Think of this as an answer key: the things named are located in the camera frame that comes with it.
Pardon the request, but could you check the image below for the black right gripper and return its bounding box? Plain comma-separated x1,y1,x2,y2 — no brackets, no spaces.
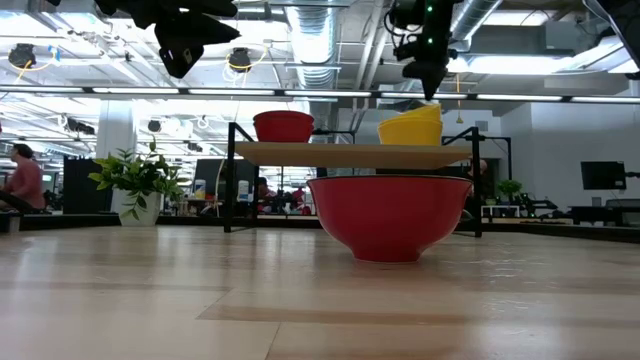
384,0,464,101

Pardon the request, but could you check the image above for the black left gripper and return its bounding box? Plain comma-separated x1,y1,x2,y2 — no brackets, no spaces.
94,0,242,80

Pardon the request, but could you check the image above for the yellow mini bowl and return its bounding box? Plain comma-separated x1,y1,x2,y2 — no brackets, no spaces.
394,103,444,122
377,117,444,147

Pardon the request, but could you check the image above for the black ceiling device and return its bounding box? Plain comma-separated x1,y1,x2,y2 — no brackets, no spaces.
7,43,37,70
228,47,253,74

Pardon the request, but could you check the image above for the long ceiling light strip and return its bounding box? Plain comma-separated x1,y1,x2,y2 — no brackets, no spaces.
0,85,640,105

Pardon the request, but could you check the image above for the person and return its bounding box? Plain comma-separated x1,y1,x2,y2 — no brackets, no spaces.
256,175,277,214
0,143,46,214
467,158,490,219
291,185,311,216

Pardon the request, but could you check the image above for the large dark screen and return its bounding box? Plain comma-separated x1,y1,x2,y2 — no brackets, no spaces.
194,158,257,201

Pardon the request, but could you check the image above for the small green potted plant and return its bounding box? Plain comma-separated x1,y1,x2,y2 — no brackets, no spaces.
496,178,524,207

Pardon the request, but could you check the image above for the green plant white pot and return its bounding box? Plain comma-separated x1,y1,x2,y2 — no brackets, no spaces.
88,139,190,227

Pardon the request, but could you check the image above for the black partition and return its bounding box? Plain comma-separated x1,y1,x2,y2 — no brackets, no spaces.
62,157,114,215

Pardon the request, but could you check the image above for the black computer monitor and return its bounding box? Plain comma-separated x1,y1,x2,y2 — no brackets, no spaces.
579,160,628,192

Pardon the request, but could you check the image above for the black desk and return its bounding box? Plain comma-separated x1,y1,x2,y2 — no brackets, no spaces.
569,198,640,227

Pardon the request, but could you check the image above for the yellow hanging cord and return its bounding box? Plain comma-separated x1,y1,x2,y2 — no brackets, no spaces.
453,73,464,125

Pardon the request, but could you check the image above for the silver ribbed ventilation duct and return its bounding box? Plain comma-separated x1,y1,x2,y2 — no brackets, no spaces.
283,0,347,91
447,0,504,51

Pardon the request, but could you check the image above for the wooden shelf black frame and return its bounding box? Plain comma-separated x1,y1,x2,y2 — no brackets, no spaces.
223,122,514,239

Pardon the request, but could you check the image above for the black table edge rail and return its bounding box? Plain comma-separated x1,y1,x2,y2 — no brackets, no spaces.
0,212,640,245

